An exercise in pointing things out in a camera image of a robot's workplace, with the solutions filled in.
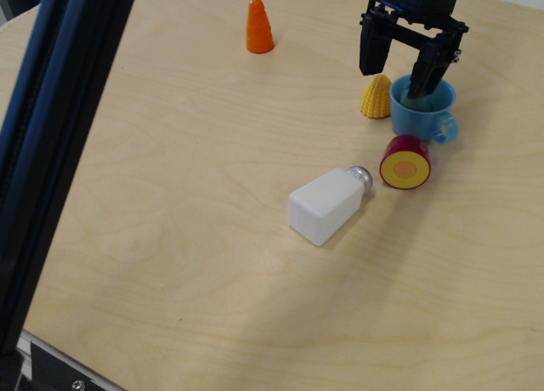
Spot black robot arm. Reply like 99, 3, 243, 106
1, 0, 468, 390

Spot green toy cucumber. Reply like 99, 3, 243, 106
400, 82, 435, 112

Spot black corner bracket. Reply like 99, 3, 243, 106
31, 343, 111, 390

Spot orange toy carrot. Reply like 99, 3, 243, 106
246, 0, 275, 54

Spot white salt shaker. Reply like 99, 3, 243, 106
288, 166, 373, 247

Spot red yellow toy cylinder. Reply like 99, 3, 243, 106
379, 134, 431, 190

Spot yellow toy corn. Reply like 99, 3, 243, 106
360, 74, 392, 119

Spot blue plastic cup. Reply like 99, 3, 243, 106
390, 75, 459, 145

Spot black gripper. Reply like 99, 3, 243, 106
359, 0, 468, 99

